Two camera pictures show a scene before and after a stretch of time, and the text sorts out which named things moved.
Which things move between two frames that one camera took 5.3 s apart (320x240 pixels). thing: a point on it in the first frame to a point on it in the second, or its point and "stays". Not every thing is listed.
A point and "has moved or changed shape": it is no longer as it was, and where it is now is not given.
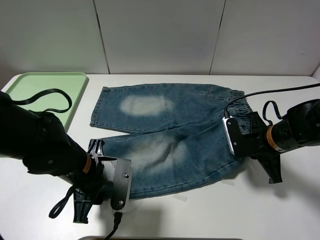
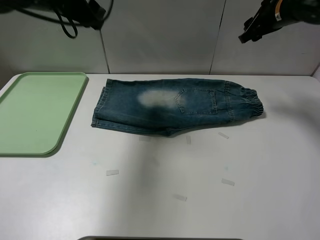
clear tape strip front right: x=228 y=182 stays
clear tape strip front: x=180 y=197 stays
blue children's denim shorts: x=190 y=146 has moved or changed shape
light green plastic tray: x=26 y=84 stays
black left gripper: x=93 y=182 to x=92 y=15
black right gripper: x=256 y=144 to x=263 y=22
